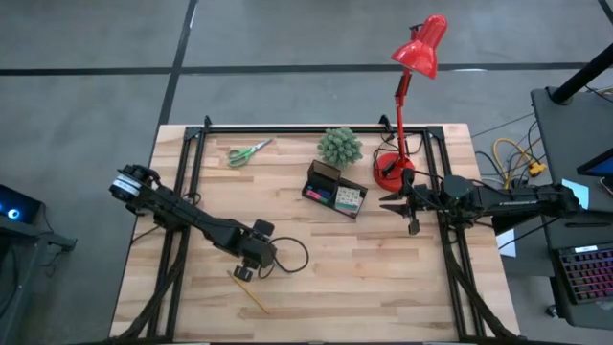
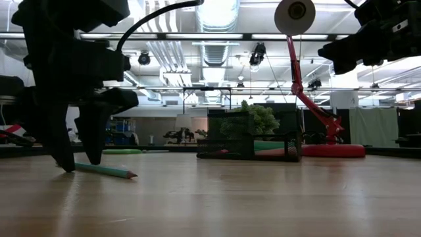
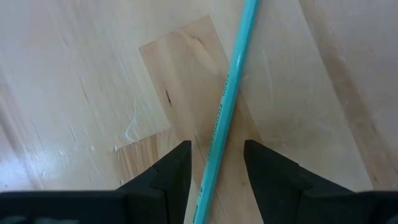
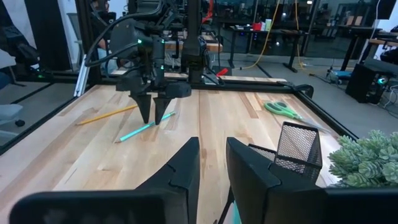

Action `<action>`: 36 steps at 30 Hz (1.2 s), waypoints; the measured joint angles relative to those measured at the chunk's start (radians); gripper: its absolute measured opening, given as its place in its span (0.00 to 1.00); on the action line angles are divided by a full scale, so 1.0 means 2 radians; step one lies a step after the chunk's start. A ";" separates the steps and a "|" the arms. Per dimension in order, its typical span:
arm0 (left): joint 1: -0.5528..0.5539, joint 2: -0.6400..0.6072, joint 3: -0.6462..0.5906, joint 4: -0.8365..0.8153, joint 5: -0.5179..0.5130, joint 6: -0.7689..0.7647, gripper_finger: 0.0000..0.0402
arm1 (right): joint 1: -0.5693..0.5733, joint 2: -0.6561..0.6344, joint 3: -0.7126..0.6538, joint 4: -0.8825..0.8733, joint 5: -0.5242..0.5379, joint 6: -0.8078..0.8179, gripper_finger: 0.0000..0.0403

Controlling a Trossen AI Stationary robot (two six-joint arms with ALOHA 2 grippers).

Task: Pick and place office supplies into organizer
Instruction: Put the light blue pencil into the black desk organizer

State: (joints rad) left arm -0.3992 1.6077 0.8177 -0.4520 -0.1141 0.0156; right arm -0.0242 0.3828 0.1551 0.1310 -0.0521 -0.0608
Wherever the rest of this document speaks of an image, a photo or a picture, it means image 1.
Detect red desk lamp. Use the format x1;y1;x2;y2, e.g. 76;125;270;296
372;13;449;194

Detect black pole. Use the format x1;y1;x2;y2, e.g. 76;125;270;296
547;42;613;105

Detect green handled scissors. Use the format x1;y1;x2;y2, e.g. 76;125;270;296
226;137;274;169

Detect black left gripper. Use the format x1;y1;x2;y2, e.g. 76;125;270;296
224;218;278;283

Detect yellow cable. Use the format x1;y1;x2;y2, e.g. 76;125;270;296
491;137;548;191

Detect black backlit keyboard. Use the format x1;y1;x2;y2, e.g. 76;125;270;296
556;243;613;306

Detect black desk monitor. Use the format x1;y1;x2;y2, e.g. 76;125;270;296
576;147;613;179

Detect potted artificial succulent plant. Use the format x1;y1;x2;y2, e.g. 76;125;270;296
316;126;364;169

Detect black mesh desk organizer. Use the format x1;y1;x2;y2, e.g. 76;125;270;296
301;159;370;220

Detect teal patterned note pad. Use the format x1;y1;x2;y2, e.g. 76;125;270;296
333;185;362;215

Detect yellow pencil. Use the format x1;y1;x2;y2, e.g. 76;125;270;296
226;269;271;315

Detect black cart blue ring light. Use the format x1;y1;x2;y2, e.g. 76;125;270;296
0;183;78;345

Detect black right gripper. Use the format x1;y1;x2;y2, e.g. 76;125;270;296
380;170;444;236

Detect white paper sheet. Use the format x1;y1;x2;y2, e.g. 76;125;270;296
497;228;519;259
560;177;591;211

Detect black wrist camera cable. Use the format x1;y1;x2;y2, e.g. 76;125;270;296
258;236;310;280

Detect dark grey desk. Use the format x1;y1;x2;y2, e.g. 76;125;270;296
530;85;613;332

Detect black aluminium table frame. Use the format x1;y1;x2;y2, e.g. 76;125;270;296
109;114;521;345

